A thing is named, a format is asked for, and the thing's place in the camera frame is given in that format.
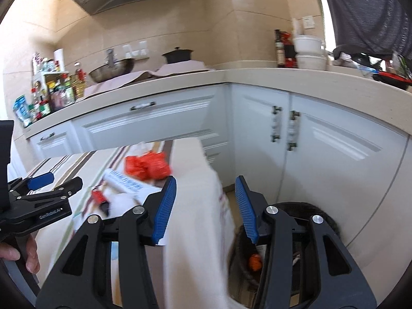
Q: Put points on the red and black tray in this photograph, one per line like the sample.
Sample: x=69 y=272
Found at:
x=394 y=80

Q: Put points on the pink stove cover cloth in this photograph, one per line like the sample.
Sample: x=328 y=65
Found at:
x=128 y=79

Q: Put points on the red plastic bag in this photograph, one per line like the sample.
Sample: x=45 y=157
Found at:
x=151 y=167

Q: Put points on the black trash bin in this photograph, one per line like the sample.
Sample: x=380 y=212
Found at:
x=302 y=209

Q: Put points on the white tissue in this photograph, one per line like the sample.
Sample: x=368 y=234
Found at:
x=124 y=204

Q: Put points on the white spice rack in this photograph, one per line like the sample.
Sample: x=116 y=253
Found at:
x=56 y=74

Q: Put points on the orange wrapper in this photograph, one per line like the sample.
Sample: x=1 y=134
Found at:
x=255 y=262

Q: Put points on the steel wok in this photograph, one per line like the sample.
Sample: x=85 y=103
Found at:
x=109 y=72

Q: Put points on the person's grey shirt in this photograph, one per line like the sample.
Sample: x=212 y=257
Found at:
x=363 y=13

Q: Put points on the yellow cooking oil bottle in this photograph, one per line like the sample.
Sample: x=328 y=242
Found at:
x=80 y=83

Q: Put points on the group of seasoning bottles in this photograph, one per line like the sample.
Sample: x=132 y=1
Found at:
x=51 y=95

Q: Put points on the striped tablecloth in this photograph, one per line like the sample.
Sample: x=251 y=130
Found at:
x=190 y=173

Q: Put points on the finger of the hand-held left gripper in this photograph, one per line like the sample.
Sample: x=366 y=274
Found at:
x=40 y=180
x=61 y=190

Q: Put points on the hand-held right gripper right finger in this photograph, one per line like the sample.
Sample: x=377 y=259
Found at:
x=246 y=212

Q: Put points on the dark glass bottle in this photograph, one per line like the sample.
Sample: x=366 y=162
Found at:
x=280 y=51

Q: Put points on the black lidded pot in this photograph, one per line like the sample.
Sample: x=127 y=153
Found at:
x=177 y=56

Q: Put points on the blue snack bag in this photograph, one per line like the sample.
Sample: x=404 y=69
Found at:
x=22 y=111

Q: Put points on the pile of plastic wrappers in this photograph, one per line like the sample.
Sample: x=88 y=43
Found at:
x=354 y=61

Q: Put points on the white wall socket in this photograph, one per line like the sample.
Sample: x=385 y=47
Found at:
x=309 y=22

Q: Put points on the paper towel roll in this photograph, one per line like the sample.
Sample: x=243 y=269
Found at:
x=58 y=58

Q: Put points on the red and black lighter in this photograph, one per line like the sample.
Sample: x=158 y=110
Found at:
x=101 y=199

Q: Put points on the white wall switch panel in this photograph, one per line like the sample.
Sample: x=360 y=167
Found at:
x=135 y=50

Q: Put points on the person's left hand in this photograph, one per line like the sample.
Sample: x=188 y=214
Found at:
x=32 y=254

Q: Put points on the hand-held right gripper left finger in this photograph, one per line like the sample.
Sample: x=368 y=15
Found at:
x=164 y=209

